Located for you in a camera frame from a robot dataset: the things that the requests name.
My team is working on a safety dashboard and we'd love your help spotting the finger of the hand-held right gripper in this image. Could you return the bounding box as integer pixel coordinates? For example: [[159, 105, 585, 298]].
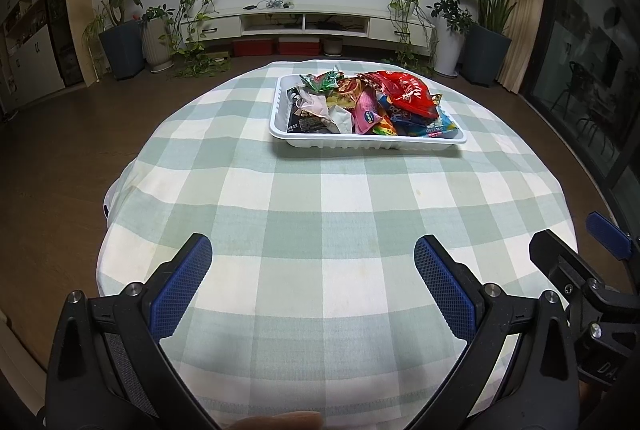
[[529, 229, 603, 297], [586, 211, 640, 261]]

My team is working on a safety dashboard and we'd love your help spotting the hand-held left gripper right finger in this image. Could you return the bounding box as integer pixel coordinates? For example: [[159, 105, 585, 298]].
[[407, 235, 583, 430]]

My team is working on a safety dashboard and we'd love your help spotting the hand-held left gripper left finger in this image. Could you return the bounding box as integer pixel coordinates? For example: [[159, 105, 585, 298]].
[[45, 233, 221, 430]]

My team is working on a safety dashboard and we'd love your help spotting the blue panda packet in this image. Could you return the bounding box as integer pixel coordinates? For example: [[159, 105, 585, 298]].
[[395, 109, 461, 138]]

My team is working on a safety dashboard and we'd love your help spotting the white plastic tray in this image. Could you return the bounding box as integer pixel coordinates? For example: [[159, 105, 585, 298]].
[[269, 73, 467, 152]]

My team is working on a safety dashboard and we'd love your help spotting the pink packet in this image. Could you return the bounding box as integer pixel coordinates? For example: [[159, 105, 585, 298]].
[[352, 89, 387, 134]]

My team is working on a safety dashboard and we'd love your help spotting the large red chips packet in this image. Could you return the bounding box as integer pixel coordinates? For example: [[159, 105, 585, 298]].
[[372, 70, 442, 119]]

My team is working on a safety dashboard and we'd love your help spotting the black powder packet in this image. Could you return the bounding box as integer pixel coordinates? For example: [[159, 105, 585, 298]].
[[285, 103, 327, 134]]

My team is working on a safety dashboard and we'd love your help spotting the red and gold snack packet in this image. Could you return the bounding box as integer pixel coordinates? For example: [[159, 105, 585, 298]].
[[335, 78, 367, 108]]

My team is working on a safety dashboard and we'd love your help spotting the beige and white packet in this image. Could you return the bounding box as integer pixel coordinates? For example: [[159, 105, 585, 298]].
[[295, 91, 331, 116]]

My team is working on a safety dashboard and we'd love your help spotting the small green packet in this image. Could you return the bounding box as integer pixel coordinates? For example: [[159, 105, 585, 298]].
[[299, 72, 342, 95]]

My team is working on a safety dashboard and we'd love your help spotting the person's left hand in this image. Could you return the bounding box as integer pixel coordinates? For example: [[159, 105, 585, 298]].
[[220, 411, 323, 430]]

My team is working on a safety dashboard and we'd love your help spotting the green checked tablecloth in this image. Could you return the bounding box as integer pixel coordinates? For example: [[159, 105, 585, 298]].
[[95, 58, 581, 421]]

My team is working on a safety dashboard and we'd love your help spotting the glass sliding door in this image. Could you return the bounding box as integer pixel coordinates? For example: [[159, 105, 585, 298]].
[[520, 0, 640, 231]]

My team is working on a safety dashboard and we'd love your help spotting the plant in tall white pot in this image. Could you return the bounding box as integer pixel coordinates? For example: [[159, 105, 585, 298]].
[[426, 0, 473, 78]]

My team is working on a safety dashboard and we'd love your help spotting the beige curtain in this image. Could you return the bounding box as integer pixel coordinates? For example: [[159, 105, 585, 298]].
[[495, 0, 548, 94]]

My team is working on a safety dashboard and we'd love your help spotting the plant in white ribbed pot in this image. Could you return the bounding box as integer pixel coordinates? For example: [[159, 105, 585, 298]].
[[140, 4, 176, 72]]

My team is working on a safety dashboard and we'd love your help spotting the red storage box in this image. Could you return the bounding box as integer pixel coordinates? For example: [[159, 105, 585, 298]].
[[278, 38, 321, 56], [232, 39, 275, 57]]

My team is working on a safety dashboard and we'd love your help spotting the white television cabinet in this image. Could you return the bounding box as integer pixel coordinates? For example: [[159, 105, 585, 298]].
[[179, 5, 436, 45]]

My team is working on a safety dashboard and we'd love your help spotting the white wardrobe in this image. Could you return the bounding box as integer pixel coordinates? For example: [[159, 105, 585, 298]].
[[0, 0, 88, 111]]

